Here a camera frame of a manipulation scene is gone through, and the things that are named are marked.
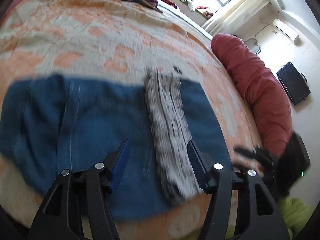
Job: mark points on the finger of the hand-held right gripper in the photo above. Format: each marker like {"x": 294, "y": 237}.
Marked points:
{"x": 246, "y": 152}

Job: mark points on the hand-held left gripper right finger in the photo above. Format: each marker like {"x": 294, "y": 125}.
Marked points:
{"x": 196, "y": 165}

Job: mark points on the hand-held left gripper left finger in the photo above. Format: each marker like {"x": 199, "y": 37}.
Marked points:
{"x": 120, "y": 166}

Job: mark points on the blue pants with lace trim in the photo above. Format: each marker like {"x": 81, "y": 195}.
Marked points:
{"x": 100, "y": 120}

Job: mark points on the lime green cloth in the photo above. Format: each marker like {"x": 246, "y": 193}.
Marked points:
{"x": 295, "y": 212}

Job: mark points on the red rolled duvet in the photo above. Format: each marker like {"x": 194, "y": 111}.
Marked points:
{"x": 255, "y": 85}

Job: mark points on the white air conditioner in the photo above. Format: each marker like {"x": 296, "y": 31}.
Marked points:
{"x": 285, "y": 30}

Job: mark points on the orange floral blanket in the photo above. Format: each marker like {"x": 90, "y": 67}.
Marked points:
{"x": 75, "y": 35}

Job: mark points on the white curtain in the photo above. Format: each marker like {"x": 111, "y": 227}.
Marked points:
{"x": 237, "y": 12}

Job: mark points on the clothes on windowsill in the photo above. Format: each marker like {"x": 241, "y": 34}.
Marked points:
{"x": 190, "y": 1}

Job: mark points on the black wall television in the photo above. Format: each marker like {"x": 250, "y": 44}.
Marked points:
{"x": 293, "y": 82}

